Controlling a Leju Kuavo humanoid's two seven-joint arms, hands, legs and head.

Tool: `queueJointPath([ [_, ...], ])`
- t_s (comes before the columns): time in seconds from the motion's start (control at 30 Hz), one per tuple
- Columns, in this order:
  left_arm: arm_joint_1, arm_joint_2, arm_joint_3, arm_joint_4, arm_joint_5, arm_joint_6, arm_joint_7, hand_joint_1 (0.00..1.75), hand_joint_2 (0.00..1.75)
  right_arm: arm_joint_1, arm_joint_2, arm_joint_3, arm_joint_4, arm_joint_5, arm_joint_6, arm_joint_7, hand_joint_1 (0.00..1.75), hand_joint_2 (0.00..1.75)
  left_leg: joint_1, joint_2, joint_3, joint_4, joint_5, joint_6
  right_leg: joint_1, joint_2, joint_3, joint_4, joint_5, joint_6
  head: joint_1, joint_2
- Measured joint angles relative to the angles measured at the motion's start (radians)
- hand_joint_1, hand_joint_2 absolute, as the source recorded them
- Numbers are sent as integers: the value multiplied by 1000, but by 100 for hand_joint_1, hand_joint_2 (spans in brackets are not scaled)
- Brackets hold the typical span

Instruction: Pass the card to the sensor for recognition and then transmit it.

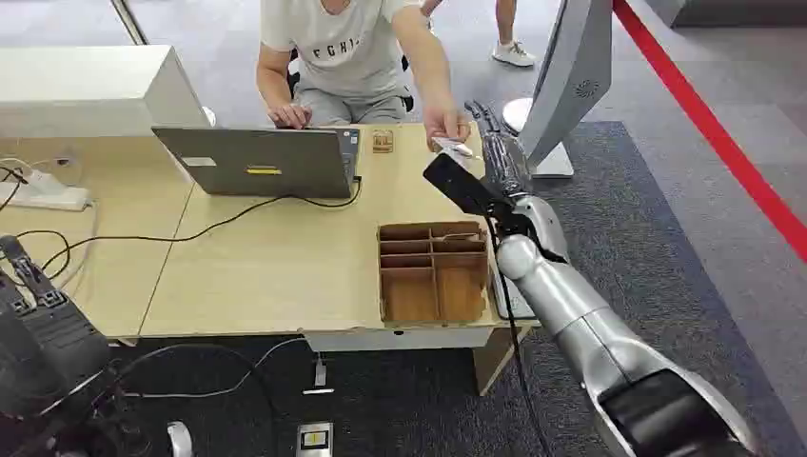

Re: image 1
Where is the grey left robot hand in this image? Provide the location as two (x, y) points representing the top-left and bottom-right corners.
(0, 234), (112, 419)

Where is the person's left hand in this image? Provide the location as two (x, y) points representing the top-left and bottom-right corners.
(423, 104), (473, 151)

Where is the person's right hand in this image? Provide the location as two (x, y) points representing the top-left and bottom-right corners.
(266, 103), (314, 131)

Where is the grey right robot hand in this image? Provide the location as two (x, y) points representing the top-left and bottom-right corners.
(464, 100), (532, 199)

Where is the white card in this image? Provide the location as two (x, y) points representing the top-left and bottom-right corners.
(431, 136), (475, 160)

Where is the white monitor base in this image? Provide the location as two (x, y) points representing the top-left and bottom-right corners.
(502, 96), (576, 180)

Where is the grey laptop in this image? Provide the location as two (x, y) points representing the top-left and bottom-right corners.
(150, 126), (363, 201)

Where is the seated person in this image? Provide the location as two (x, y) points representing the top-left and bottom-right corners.
(255, 0), (473, 152)

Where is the grey monitor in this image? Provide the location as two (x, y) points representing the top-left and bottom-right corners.
(517, 0), (615, 170)

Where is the standing person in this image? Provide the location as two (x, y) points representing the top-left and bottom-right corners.
(418, 0), (538, 69)

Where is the wooden card box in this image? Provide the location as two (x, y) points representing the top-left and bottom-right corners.
(376, 220), (492, 328)

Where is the grey tablet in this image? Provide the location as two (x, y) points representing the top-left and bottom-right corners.
(487, 261), (539, 322)

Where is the white power strip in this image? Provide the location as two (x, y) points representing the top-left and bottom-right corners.
(0, 169), (94, 213)

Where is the white round floor part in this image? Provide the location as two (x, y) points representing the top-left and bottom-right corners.
(166, 420), (195, 457)

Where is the wooden desk leg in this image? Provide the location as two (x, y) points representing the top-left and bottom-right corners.
(471, 324), (532, 397)

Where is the large white box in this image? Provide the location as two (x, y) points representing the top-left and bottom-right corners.
(0, 44), (213, 141)

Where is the white desk drawer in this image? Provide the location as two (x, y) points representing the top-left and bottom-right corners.
(302, 327), (494, 354)

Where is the red floor tape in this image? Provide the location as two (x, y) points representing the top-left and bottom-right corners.
(612, 0), (807, 265)

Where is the small grey floor device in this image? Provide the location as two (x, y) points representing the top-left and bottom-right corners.
(295, 421), (336, 457)

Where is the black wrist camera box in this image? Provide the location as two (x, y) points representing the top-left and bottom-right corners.
(422, 152), (513, 219)

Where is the black laptop cable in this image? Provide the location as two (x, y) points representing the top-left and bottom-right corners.
(12, 176), (364, 280)

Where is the white floor cable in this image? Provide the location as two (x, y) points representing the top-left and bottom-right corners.
(121, 336), (310, 401)

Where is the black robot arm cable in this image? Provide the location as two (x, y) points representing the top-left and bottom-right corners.
(483, 214), (556, 457)

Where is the white metal bracket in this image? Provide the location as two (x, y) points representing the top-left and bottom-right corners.
(301, 351), (336, 397)

